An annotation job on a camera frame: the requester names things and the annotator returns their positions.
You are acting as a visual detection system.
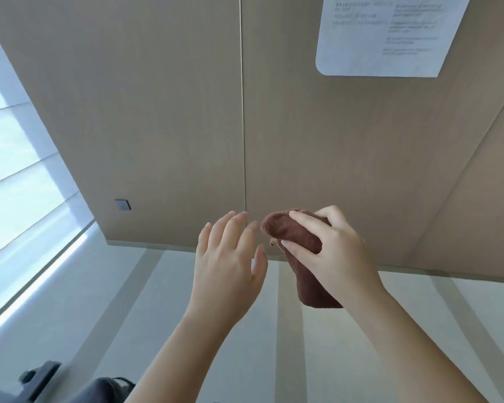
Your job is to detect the person's right hand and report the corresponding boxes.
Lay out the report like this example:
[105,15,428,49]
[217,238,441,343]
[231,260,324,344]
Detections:
[281,205,384,309]

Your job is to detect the person's left hand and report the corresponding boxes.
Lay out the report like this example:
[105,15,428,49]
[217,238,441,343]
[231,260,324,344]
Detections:
[188,211,269,330]

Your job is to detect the brown sock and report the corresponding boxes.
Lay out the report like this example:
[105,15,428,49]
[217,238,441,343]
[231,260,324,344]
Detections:
[262,210,344,309]

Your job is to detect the person's right forearm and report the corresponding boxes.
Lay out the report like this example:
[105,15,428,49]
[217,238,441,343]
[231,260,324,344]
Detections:
[342,284,495,403]

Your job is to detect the person's left forearm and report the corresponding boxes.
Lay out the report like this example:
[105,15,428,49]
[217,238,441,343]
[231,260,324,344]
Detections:
[125,310,237,403]

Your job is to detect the dark grey garment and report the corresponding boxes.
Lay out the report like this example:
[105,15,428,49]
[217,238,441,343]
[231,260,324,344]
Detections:
[67,377,136,403]

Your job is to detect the white window blind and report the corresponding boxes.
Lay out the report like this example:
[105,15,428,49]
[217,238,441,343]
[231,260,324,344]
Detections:
[0,12,96,334]

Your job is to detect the white printed paper sheet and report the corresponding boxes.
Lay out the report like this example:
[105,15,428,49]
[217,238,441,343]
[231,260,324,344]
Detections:
[315,0,473,78]

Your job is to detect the black device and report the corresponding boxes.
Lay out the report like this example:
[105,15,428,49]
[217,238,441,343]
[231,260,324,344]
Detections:
[18,361,63,400]

